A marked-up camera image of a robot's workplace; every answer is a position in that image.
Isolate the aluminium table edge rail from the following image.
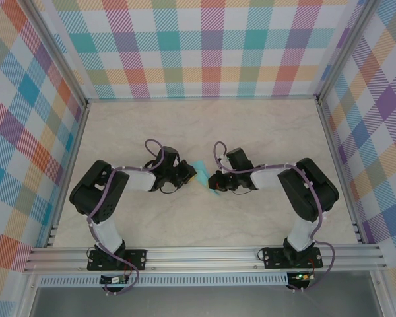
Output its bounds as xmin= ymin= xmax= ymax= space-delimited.
xmin=315 ymin=98 xmax=367 ymax=245
xmin=44 ymin=102 xmax=90 ymax=248

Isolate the wide aluminium mounting rail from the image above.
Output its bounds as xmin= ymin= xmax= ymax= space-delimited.
xmin=22 ymin=243 xmax=389 ymax=273

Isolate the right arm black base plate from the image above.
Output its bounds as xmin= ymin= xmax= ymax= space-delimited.
xmin=263 ymin=246 xmax=323 ymax=270

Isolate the teal paper sheet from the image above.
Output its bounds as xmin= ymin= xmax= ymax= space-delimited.
xmin=189 ymin=160 xmax=222 ymax=198

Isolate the thin aluminium table rail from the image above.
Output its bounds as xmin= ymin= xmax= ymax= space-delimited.
xmin=85 ymin=94 xmax=319 ymax=104

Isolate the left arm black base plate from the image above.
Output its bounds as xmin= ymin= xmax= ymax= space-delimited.
xmin=86 ymin=248 xmax=149 ymax=271

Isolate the white slotted cable duct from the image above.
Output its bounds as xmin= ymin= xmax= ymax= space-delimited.
xmin=39 ymin=272 xmax=290 ymax=287

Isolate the aluminium frame post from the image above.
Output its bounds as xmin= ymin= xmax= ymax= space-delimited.
xmin=315 ymin=0 xmax=379 ymax=106
xmin=24 ymin=0 xmax=90 ymax=108

